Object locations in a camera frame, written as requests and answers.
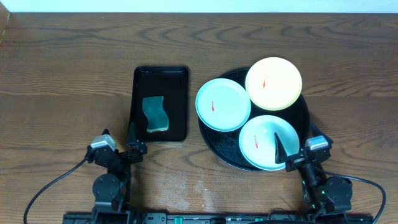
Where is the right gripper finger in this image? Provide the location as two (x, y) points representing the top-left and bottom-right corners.
(274, 133), (288, 164)
(310, 123), (333, 144)

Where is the light blue plate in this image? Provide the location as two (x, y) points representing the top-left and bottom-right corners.
(195, 78), (251, 132)
(239, 115), (300, 171)

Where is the green yellow sponge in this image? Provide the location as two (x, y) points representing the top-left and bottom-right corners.
(142, 96), (169, 133)

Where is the yellow plate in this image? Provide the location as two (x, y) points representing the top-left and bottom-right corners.
(244, 57), (302, 111)

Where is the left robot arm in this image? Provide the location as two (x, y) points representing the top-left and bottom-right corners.
(85, 123), (147, 224)

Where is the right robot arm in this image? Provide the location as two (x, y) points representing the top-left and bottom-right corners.
(274, 124), (353, 222)

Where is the black round tray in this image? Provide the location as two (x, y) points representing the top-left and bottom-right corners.
(198, 68), (310, 171)

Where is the black rectangular tray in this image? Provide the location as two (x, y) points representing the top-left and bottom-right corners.
(129, 66), (189, 142)

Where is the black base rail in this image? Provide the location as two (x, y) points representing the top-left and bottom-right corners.
(62, 212), (373, 224)

